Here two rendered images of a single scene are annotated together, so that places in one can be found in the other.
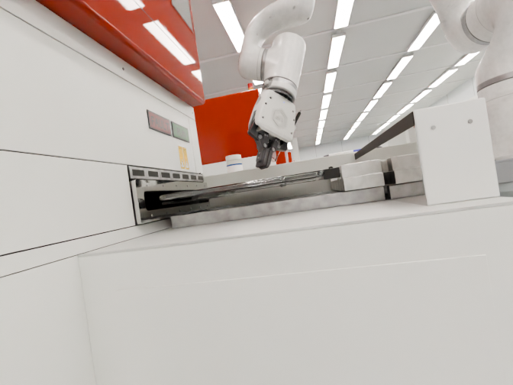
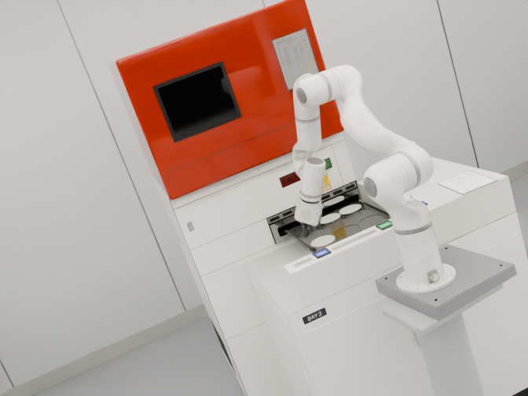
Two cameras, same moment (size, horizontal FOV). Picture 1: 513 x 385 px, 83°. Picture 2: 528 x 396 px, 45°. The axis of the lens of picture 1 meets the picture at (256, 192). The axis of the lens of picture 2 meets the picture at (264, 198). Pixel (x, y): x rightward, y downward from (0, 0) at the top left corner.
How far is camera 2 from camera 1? 2.46 m
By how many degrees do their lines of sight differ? 70
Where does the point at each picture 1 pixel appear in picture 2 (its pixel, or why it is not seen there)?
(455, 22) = not seen: hidden behind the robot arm
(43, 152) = (225, 235)
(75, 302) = (245, 279)
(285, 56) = (303, 180)
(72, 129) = (234, 220)
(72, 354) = (247, 294)
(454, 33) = not seen: hidden behind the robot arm
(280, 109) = (306, 210)
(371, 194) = not seen: hidden behind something
